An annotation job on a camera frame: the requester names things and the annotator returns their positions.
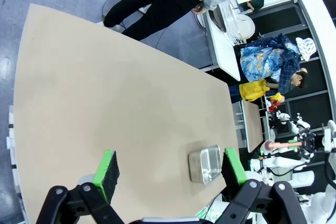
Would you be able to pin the small brown table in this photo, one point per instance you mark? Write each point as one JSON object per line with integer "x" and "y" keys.
{"x": 252, "y": 127}

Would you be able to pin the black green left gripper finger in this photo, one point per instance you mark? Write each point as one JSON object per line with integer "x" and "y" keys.
{"x": 105, "y": 179}

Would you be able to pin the person in dark green top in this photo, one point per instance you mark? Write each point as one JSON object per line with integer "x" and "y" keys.
{"x": 258, "y": 2}

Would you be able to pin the rectangular metal container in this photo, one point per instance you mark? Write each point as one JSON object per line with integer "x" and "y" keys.
{"x": 194, "y": 166}

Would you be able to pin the white side table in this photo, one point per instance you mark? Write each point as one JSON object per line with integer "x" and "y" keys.
{"x": 225, "y": 56}

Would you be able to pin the black flat tray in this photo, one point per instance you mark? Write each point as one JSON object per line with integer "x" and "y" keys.
{"x": 218, "y": 20}

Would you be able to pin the person's left hand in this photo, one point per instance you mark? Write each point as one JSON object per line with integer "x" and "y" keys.
{"x": 198, "y": 9}

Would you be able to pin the person in grey hoodie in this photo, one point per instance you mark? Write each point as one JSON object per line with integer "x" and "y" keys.
{"x": 157, "y": 1}

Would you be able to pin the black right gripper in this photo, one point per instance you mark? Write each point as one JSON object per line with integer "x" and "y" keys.
{"x": 307, "y": 144}

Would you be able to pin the person in plaid shirt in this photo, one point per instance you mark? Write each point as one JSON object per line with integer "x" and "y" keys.
{"x": 288, "y": 64}

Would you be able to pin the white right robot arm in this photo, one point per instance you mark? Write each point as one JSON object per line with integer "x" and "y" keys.
{"x": 302, "y": 179}

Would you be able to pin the small yellow cloth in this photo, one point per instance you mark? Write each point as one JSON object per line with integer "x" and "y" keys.
{"x": 278, "y": 96}

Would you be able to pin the blue patterned cloth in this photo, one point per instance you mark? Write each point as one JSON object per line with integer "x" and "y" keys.
{"x": 257, "y": 61}

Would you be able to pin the small red cloth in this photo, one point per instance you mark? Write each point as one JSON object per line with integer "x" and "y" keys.
{"x": 273, "y": 107}

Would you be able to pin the white patterned cloth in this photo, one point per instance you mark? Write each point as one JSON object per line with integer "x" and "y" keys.
{"x": 305, "y": 48}

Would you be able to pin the white round dinner plate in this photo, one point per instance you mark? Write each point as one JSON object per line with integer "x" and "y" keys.
{"x": 248, "y": 26}

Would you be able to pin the large yellow cloth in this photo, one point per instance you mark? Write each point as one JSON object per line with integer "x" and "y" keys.
{"x": 252, "y": 90}

